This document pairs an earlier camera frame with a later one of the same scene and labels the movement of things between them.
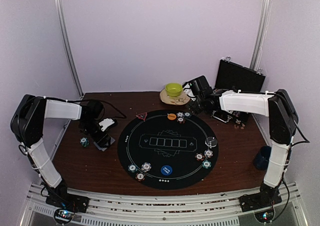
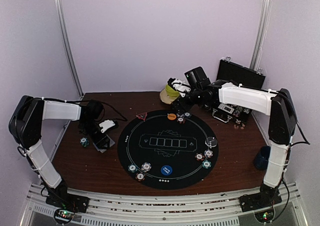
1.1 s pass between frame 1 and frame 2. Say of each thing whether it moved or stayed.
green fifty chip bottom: stayed
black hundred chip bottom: stayed
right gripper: moved
